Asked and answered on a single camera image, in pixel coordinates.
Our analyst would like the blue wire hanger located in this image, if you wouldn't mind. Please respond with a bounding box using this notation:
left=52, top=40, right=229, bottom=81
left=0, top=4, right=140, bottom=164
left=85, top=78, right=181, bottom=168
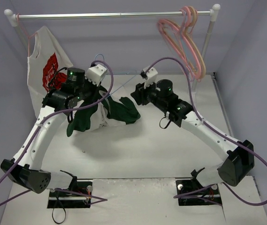
left=94, top=53, right=143, bottom=99

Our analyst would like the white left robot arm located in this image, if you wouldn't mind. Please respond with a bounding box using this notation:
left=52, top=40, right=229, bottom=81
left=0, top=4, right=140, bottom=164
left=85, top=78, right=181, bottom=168
left=0, top=64, right=107, bottom=197

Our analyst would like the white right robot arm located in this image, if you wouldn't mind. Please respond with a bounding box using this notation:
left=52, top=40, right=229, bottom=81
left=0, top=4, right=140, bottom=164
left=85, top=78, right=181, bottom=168
left=131, top=79, right=254, bottom=193

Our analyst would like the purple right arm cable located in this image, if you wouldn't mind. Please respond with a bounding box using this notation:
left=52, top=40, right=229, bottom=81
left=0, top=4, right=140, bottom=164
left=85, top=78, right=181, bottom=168
left=145, top=57, right=267, bottom=207

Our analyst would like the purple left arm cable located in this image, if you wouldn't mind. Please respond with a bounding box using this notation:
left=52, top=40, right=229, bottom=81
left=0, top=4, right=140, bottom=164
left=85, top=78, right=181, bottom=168
left=0, top=60, right=114, bottom=211

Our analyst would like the white green raglan t-shirt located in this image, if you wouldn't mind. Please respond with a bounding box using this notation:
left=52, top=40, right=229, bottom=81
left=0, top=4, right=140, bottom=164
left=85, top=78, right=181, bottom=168
left=66, top=96, right=141, bottom=137

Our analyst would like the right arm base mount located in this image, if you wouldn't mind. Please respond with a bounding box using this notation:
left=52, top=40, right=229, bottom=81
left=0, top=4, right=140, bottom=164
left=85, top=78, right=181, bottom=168
left=175, top=168, right=222, bottom=206

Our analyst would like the pink plastic hanger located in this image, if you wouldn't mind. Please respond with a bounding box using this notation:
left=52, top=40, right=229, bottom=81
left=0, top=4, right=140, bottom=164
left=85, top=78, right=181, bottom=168
left=156, top=6, right=204, bottom=82

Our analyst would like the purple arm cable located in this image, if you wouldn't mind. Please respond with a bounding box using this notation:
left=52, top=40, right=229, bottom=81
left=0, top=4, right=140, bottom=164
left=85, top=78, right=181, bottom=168
left=0, top=60, right=114, bottom=211
left=145, top=57, right=267, bottom=207

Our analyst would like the pink hanger holding shirt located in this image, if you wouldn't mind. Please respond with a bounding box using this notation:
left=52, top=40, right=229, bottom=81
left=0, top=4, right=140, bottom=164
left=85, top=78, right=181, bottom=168
left=16, top=13, right=37, bottom=57

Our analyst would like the white shirt with red print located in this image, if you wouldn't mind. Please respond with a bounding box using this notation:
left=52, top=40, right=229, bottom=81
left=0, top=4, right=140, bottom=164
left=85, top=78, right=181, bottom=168
left=27, top=26, right=73, bottom=117

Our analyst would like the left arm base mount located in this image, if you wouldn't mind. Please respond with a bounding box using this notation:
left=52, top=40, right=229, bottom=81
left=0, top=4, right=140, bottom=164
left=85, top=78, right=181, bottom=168
left=46, top=179, right=94, bottom=223

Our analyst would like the metal clothes rack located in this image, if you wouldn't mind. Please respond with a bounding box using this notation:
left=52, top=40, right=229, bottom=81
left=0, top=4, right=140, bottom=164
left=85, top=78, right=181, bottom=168
left=3, top=3, right=221, bottom=94

